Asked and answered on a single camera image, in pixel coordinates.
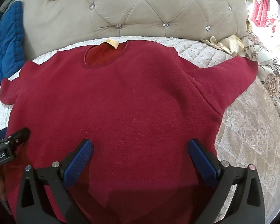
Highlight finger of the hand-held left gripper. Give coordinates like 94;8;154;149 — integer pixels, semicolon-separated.
4;127;31;145

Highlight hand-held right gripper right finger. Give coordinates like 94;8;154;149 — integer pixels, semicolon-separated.
188;138;265;224

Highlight blue quilted blanket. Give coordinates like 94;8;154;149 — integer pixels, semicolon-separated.
0;0;26;84

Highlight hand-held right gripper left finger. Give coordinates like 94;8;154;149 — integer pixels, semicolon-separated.
15;139;94;224

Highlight red sweater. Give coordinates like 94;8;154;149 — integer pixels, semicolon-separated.
1;40;259;224

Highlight cream quilted bedspread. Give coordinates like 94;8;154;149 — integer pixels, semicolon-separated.
0;36;280;224

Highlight pink polka-dot hanging clothes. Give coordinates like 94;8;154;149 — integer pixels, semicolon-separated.
251;0;271;27

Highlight beige tufted headboard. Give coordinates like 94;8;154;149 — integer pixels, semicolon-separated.
14;0;250;61

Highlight cream crumpled cloth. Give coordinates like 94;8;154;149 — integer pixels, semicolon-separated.
201;35;244;57

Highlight floral bed sheet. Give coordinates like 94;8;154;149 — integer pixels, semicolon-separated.
240;21;280;168

